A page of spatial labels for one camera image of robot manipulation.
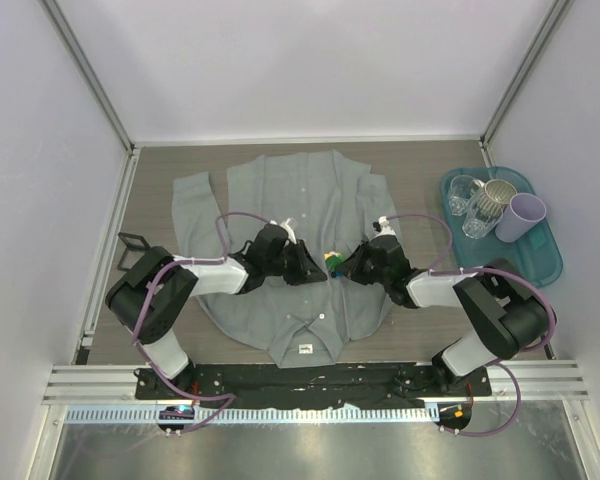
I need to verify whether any slotted cable duct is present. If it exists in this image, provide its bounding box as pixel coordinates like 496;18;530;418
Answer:
65;403;439;425

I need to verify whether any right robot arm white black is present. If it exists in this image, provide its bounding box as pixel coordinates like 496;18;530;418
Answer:
330;234;556;395

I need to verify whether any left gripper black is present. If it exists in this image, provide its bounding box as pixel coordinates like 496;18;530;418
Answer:
264;239;326;286

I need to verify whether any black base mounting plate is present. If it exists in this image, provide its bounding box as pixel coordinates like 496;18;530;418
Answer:
134;362;492;410

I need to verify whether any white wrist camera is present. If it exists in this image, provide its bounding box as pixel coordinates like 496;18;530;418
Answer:
373;216;396;237
270;217;298;244

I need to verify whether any teal plastic tray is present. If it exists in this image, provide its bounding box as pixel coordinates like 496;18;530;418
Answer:
439;166;565;290

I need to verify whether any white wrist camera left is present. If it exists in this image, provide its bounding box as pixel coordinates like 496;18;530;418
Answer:
270;217;298;244

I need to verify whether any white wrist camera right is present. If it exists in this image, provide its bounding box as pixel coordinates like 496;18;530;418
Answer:
373;216;396;237

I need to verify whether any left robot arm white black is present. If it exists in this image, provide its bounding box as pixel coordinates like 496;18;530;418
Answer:
105;222;327;399

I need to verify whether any clear glass cup rear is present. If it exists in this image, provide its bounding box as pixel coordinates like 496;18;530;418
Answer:
447;175;484;216

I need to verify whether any clear glass cup front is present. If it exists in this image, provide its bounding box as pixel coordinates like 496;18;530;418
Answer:
462;196;503;240

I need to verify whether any small black frame stand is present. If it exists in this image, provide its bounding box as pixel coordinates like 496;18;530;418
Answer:
116;232;151;272

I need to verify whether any metal cup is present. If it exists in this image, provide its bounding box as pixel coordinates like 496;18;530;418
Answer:
474;179;517;219

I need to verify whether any lilac plastic cup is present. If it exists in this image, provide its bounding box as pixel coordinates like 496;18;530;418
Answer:
495;193;547;243

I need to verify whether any colourful pompom flower brooch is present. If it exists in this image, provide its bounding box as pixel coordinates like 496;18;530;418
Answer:
324;251;345;278

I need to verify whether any clear glass cup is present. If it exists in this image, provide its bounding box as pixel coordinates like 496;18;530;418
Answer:
462;196;503;240
447;175;484;216

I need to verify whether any grey button-up shirt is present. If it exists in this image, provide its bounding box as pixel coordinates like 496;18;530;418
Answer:
172;150;396;368

